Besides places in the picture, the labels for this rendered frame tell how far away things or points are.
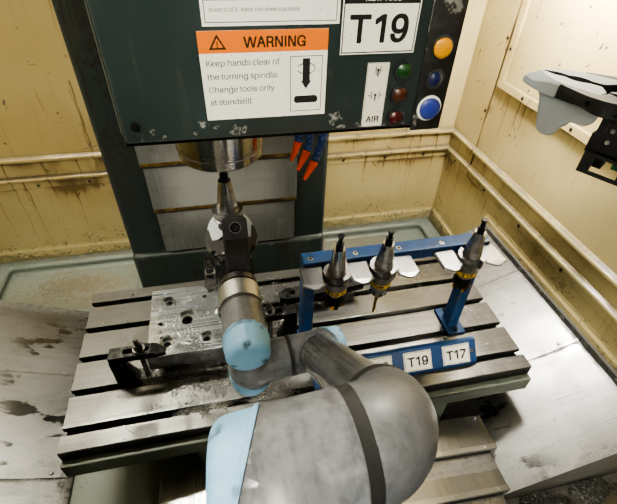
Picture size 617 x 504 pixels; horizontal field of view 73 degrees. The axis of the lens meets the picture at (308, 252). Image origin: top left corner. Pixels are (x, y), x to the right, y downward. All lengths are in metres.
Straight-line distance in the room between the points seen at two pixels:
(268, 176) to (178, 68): 0.85
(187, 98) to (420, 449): 0.47
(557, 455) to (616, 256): 0.55
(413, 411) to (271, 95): 0.41
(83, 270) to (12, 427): 0.79
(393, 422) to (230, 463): 0.14
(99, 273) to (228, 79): 1.56
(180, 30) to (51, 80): 1.20
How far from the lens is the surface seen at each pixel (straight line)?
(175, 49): 0.56
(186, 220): 1.46
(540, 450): 1.40
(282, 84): 0.57
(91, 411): 1.20
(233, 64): 0.56
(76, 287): 2.01
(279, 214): 1.47
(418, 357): 1.18
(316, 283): 0.92
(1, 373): 1.62
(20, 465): 1.47
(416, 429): 0.42
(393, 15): 0.59
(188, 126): 0.59
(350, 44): 0.58
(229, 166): 0.76
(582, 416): 1.44
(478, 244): 1.03
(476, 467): 1.34
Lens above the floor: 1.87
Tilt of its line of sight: 41 degrees down
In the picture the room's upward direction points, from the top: 2 degrees clockwise
